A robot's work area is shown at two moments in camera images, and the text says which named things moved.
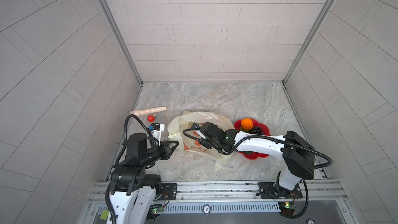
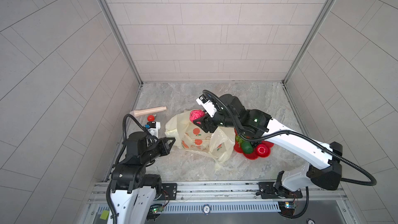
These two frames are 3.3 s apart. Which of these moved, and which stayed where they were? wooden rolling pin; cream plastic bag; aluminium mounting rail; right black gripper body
Moved: right black gripper body
Stayed: cream plastic bag; aluminium mounting rail; wooden rolling pin
